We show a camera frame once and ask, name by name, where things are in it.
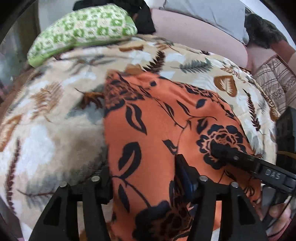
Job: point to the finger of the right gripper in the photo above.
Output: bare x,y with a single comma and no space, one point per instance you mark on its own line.
224,155

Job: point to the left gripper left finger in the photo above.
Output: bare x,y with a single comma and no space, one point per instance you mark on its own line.
59,220

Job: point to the orange black floral blouse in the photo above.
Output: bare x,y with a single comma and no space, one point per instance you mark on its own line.
148,121

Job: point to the person right hand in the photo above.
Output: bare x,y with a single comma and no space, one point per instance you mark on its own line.
282,213

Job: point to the striped beige cushion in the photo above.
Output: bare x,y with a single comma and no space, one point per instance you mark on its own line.
278,83

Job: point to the cream leaf print blanket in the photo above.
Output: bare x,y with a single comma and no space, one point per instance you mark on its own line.
53,130

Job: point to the grey pillow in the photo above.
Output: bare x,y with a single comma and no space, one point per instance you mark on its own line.
228,16

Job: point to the black cloth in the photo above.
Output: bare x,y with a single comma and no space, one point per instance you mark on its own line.
137,9

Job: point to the green white patterned pillow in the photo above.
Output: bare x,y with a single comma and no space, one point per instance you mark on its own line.
97,25

